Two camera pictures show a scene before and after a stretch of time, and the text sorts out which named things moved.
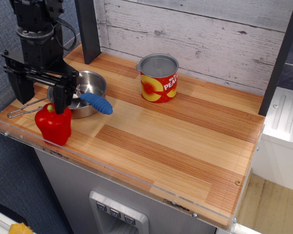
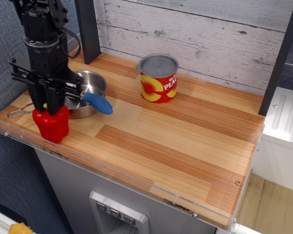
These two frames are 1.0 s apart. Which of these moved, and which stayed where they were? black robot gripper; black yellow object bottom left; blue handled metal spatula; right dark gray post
Moved: black robot gripper
Stayed: black yellow object bottom left; blue handled metal spatula; right dark gray post
